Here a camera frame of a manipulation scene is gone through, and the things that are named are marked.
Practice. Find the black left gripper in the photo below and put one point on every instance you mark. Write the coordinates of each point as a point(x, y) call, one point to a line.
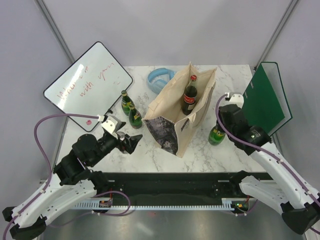
point(133, 141)

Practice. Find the cream canvas Monet tote bag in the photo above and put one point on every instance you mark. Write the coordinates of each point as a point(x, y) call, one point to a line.
point(170, 127)

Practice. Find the Coca-Cola glass bottle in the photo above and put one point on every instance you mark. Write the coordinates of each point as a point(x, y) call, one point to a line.
point(189, 97)

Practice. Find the green perrier bottle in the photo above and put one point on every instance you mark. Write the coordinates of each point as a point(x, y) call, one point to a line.
point(134, 117)
point(216, 136)
point(125, 102)

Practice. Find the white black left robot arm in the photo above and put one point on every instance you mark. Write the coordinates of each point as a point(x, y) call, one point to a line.
point(71, 182)

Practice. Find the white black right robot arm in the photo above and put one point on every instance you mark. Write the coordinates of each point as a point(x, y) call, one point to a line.
point(295, 200)

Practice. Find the black Schweppes drink can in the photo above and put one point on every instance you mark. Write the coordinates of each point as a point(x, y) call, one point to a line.
point(121, 141)

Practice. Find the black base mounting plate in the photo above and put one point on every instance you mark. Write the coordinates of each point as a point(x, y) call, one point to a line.
point(182, 187)

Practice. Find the white dry-erase board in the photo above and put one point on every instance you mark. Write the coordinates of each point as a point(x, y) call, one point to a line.
point(90, 86)

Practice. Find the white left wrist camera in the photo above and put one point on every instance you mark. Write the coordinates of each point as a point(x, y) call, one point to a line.
point(110, 124)

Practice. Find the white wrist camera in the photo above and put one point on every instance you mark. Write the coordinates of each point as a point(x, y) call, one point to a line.
point(235, 98)
point(110, 124)

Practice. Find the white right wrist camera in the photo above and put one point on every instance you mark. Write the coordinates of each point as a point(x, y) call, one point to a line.
point(235, 98)

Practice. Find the light blue slotted cable duct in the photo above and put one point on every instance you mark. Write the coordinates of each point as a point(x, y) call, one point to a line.
point(103, 204)

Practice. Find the green ring binder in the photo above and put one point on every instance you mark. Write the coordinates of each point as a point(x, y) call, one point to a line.
point(265, 101)

